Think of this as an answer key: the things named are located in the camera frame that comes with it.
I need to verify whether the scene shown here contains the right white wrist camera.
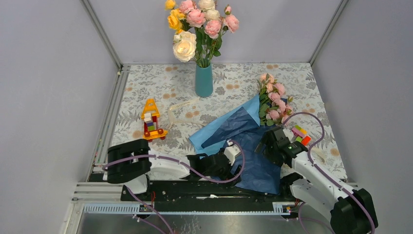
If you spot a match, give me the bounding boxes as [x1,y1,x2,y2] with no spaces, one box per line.
[283,129,294,140]

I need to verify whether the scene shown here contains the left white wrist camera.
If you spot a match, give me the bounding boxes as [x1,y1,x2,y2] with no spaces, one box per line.
[224,140,241,166]

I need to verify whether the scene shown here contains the yellow red toy block car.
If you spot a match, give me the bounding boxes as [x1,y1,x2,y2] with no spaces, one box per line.
[141,98,168,142]

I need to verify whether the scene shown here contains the colourful stacked toy bricks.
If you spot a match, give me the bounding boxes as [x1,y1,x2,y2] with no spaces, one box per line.
[291,125,312,146]

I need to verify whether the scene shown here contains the floral patterned table mat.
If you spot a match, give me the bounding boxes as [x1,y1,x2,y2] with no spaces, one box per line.
[111,63,347,179]

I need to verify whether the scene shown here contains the teal ceramic vase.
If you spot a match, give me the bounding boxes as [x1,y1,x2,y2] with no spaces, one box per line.
[195,64,213,98]

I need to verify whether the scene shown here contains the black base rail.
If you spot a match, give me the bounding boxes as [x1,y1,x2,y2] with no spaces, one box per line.
[120,180,300,215]

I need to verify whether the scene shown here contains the flower bouquet in vase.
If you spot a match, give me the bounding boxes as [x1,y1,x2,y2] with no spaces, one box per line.
[165,0,240,68]

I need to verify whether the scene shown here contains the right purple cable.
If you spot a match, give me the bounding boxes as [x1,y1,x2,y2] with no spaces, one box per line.
[282,112,376,234]

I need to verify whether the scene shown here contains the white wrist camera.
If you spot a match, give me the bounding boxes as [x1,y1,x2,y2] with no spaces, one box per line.
[283,129,294,140]
[224,140,241,166]

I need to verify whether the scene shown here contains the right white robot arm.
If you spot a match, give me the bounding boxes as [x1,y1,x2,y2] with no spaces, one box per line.
[255,127,378,234]

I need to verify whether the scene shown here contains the blue wrapping paper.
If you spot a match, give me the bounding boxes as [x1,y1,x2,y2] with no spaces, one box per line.
[189,107,281,195]

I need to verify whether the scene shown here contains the purple cable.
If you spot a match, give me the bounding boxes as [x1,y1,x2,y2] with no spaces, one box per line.
[102,139,246,234]
[282,112,376,234]

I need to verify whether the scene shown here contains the pink flowers bunch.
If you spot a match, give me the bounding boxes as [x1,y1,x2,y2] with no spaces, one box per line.
[258,73,293,126]

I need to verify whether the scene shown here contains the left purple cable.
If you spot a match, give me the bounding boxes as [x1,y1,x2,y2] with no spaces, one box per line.
[102,139,246,234]

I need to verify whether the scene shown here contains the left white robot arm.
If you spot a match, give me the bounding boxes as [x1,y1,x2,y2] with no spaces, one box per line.
[102,139,245,200]

